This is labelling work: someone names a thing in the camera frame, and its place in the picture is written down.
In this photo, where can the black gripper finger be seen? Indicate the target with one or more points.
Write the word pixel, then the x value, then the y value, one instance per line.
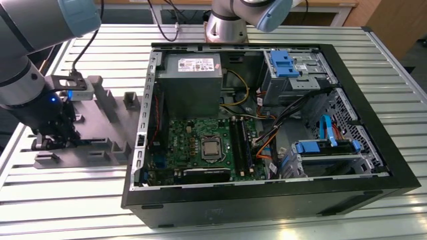
pixel 73 120
pixel 43 142

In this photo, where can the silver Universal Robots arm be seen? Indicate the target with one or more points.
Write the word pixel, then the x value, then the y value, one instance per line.
pixel 228 27

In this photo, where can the grey parts rack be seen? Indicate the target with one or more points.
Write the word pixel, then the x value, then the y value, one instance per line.
pixel 101 120

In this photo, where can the blue VGA port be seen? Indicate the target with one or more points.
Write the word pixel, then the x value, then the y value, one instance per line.
pixel 161 161

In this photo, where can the green motherboard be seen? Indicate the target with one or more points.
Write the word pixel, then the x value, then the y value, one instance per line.
pixel 181 130

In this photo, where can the white four-pin socket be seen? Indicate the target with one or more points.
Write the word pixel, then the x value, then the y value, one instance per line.
pixel 189 129

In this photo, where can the grey power supply unit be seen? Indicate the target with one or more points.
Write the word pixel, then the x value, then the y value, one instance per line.
pixel 188 92

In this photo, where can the silver CPU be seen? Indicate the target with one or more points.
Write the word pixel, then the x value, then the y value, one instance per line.
pixel 212 149

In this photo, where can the black graphics card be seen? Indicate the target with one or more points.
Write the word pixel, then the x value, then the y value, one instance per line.
pixel 208 176

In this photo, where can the black PC case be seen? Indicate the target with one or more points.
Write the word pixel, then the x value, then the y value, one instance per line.
pixel 234 207

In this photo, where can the blue drive latch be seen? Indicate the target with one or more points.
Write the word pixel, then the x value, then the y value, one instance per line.
pixel 284 67

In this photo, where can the blue disk carrier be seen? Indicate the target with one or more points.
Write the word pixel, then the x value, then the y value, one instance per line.
pixel 309 147

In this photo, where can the silver drive cage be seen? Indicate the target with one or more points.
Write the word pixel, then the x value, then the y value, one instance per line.
pixel 308 83

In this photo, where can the silver disk bay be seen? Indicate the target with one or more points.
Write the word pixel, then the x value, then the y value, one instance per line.
pixel 330 157

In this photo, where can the wooden cabinet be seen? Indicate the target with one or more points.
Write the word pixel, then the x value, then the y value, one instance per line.
pixel 394 25

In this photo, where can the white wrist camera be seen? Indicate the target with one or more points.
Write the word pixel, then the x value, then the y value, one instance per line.
pixel 83 93

